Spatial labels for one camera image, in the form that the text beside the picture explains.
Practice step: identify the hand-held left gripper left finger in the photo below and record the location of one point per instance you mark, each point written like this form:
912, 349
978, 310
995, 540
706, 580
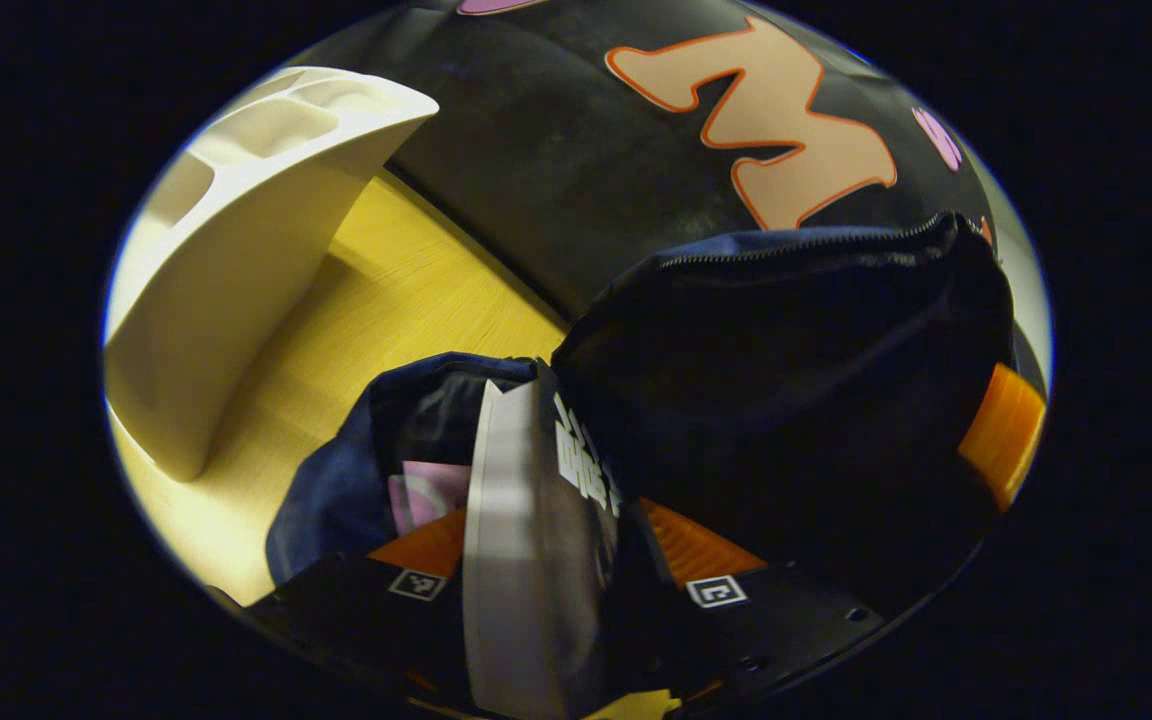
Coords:
386, 620

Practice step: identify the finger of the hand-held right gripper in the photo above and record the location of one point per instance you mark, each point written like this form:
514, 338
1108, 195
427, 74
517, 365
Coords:
1001, 440

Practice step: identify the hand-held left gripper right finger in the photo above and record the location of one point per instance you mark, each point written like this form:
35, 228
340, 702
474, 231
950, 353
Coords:
666, 610

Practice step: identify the pink book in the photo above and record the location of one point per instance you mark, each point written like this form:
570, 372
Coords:
426, 495

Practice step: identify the black cover book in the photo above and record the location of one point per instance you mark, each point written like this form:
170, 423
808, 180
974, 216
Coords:
536, 580

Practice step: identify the blue schoolbag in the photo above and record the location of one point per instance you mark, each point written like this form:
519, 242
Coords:
786, 380

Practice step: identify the white plastic bookshelf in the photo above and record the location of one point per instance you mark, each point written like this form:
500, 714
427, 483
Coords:
226, 300

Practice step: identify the black backdrop cloth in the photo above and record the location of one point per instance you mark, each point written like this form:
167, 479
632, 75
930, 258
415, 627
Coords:
556, 150

